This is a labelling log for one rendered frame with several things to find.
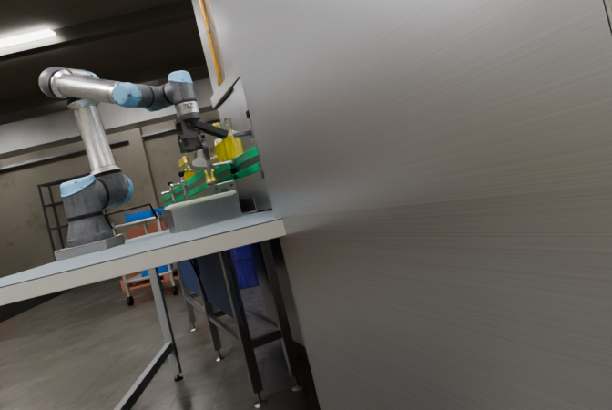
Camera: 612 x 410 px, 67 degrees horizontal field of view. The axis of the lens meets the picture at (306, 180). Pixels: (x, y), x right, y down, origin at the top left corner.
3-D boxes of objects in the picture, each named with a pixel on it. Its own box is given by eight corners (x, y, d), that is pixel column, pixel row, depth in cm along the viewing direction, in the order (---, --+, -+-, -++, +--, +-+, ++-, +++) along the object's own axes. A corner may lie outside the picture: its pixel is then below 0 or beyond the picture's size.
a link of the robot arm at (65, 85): (21, 61, 161) (131, 76, 143) (49, 66, 171) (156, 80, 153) (20, 95, 163) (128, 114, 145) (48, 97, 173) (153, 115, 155)
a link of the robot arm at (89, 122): (87, 214, 171) (45, 74, 172) (118, 208, 185) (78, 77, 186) (110, 206, 166) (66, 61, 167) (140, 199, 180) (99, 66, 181)
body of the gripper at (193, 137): (181, 156, 159) (173, 121, 160) (206, 150, 163) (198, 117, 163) (184, 152, 152) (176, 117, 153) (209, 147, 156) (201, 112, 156)
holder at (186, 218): (258, 212, 157) (252, 189, 158) (176, 232, 146) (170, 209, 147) (244, 214, 173) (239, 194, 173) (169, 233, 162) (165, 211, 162)
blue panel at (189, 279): (285, 311, 187) (260, 208, 187) (243, 326, 179) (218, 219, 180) (209, 277, 332) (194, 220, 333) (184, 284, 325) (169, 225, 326)
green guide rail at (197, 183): (215, 184, 176) (210, 164, 176) (212, 185, 176) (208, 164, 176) (165, 208, 336) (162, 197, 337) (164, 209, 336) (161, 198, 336)
